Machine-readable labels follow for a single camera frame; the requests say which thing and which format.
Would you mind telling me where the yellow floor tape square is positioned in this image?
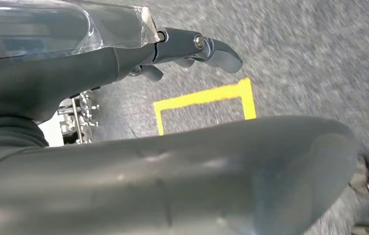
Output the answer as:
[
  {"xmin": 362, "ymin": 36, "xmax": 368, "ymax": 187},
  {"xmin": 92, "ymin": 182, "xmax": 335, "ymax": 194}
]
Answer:
[{"xmin": 153, "ymin": 77, "xmax": 257, "ymax": 136}]

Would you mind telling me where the grey robot body shell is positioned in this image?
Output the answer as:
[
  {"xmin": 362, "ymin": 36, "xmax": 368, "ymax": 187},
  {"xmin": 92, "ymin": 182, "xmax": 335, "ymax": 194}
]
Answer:
[{"xmin": 0, "ymin": 116, "xmax": 359, "ymax": 235}]

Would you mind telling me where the silver robot leg mechanism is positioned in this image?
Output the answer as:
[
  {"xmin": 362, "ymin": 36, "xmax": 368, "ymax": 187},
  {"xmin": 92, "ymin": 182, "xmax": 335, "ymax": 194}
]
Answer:
[{"xmin": 57, "ymin": 91, "xmax": 101, "ymax": 145}]

